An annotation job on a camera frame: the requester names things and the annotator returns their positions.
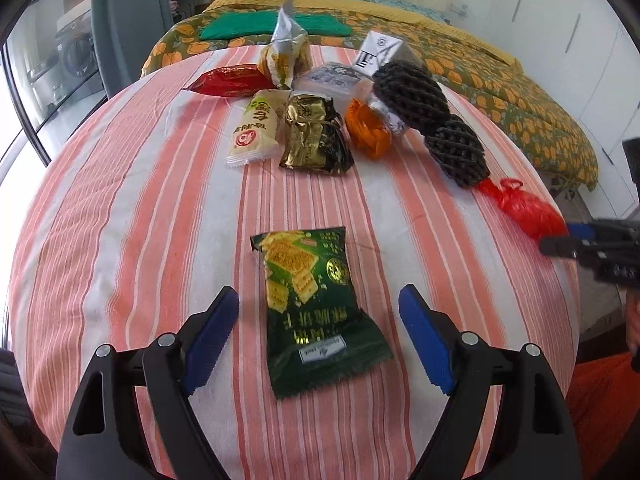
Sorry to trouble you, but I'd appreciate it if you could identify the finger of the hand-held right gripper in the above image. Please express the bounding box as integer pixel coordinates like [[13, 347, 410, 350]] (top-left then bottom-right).
[[567, 218, 640, 241], [539, 236, 601, 261]]

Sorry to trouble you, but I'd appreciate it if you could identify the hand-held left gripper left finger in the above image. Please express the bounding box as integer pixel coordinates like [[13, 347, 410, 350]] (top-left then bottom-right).
[[56, 286, 240, 480]]

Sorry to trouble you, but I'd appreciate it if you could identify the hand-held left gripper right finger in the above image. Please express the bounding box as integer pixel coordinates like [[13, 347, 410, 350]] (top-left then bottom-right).
[[398, 284, 583, 480]]

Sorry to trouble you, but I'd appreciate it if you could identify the red plastic bag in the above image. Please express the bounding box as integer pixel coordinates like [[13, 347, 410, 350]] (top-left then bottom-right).
[[477, 178, 568, 241]]

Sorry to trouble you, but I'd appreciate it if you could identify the green cracker packet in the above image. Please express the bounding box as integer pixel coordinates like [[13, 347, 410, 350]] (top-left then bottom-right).
[[250, 226, 393, 401]]

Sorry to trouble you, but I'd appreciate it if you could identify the red snack packet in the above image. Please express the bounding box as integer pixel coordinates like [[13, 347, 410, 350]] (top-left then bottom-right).
[[182, 65, 273, 97]]

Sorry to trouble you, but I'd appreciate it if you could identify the white and green milk carton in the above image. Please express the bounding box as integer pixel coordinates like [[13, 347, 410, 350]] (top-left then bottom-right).
[[354, 31, 416, 81]]

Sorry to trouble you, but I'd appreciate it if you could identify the person's right hand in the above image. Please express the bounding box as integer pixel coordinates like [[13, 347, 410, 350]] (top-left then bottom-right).
[[626, 291, 640, 356]]

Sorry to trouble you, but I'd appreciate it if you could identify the small black foam fruit net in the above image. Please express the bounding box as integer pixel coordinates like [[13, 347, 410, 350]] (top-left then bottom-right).
[[426, 115, 492, 190]]

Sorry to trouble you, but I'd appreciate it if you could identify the person's orange clothing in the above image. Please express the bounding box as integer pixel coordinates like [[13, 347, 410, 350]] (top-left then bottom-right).
[[565, 352, 640, 480]]

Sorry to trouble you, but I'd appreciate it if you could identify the dark cloth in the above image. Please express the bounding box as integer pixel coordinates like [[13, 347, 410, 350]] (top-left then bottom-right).
[[0, 347, 57, 480]]

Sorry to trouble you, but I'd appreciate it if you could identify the silver white wrapper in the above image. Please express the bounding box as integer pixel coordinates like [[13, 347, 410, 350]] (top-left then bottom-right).
[[369, 91, 418, 137]]

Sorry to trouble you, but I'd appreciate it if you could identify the orange plastic wrapper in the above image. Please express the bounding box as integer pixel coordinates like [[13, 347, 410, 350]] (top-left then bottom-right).
[[345, 97, 393, 160]]

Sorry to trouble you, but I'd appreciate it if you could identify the cream snack packet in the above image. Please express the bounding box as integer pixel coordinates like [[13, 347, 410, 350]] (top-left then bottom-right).
[[224, 89, 292, 168]]

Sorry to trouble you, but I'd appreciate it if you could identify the large black foam fruit net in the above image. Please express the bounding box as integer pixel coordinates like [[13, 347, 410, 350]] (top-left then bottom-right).
[[372, 60, 451, 133]]

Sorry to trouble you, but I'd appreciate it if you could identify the white wardrobe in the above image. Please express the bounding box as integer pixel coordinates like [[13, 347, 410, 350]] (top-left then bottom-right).
[[450, 0, 640, 221]]

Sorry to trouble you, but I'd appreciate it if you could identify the gold and black snack packet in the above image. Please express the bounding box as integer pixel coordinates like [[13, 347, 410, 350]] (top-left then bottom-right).
[[278, 91, 355, 177]]

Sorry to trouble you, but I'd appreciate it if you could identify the yellow waffle blanket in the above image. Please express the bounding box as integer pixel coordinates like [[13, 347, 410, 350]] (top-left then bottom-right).
[[202, 0, 521, 66]]

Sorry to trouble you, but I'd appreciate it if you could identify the clear plastic box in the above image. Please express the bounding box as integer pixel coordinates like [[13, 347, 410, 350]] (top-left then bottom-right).
[[295, 61, 373, 108]]

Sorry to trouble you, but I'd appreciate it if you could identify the yellow and silver snack packet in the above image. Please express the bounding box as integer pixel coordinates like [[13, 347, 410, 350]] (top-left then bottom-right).
[[257, 1, 312, 90]]

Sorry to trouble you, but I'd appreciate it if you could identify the folded green cloth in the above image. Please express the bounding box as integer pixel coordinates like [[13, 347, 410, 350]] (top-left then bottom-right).
[[199, 10, 346, 41]]

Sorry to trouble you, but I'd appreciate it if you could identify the washing machine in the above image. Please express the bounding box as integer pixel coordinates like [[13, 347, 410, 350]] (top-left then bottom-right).
[[55, 10, 101, 86]]

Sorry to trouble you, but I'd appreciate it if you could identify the glass partition with metal rails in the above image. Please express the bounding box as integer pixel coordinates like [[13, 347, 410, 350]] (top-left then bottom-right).
[[0, 0, 108, 161]]

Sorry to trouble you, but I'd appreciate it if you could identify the grey blue curtain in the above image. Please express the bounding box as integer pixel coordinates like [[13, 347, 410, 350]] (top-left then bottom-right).
[[90, 0, 173, 101]]

